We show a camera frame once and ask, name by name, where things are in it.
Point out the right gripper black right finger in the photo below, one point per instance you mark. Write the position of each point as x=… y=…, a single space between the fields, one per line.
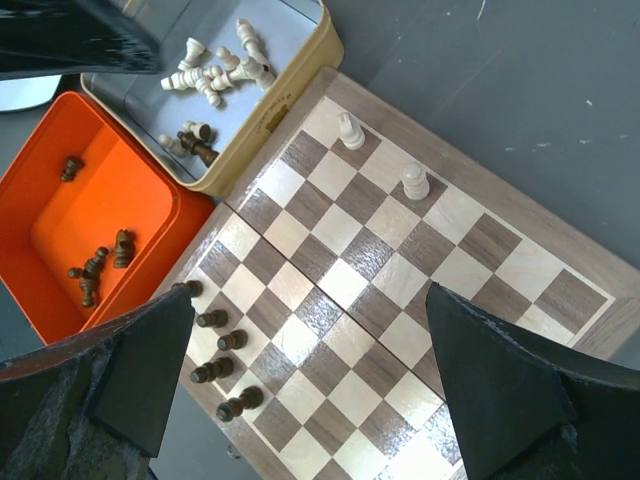
x=526 y=407

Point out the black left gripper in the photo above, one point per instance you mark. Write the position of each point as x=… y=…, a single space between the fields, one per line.
x=41 y=38

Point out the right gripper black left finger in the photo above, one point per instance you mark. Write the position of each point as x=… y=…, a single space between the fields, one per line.
x=96 y=405

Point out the dark pawn placed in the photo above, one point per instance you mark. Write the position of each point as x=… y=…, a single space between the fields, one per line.
x=234 y=340
x=221 y=367
x=212 y=319
x=194 y=287
x=249 y=399

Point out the wooden chess board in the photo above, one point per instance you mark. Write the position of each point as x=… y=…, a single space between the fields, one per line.
x=322 y=259

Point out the white paper sheet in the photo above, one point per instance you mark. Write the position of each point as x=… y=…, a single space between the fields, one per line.
x=27 y=93

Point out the dark knight in orange tin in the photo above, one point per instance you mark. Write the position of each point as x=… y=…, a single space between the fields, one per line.
x=124 y=249

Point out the white rook in tin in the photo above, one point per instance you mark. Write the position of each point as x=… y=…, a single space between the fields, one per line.
x=194 y=53

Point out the orange tin box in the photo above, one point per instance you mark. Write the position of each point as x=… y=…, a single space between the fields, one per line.
x=80 y=179

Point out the dark king in beige tin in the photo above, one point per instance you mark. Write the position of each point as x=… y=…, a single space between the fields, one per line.
x=197 y=147

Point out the white king in tin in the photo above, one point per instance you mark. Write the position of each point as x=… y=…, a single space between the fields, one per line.
x=251 y=42

